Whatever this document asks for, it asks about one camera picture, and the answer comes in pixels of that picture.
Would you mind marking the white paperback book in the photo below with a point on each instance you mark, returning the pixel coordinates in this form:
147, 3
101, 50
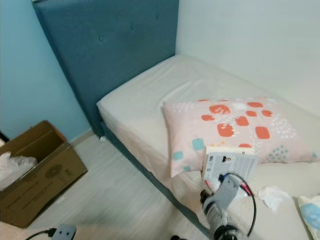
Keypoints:
227, 165

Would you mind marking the pink patterned pillow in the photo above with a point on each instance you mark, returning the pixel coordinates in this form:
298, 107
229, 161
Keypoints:
235, 135

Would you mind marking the cream cartoon print duvet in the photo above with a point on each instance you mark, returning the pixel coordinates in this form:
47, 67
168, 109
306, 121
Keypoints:
311, 215

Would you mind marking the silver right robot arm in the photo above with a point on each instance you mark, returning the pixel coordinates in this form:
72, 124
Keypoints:
222, 222

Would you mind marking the clear plastic bag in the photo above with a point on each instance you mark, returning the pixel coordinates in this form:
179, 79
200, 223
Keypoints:
17, 170

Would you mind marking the brown cardboard box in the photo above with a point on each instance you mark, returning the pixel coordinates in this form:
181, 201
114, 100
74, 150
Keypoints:
50, 185

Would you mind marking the black door frame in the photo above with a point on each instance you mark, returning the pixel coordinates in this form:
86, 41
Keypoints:
4, 136

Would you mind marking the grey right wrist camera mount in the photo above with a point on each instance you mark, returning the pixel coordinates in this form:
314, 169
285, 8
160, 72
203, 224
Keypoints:
227, 192

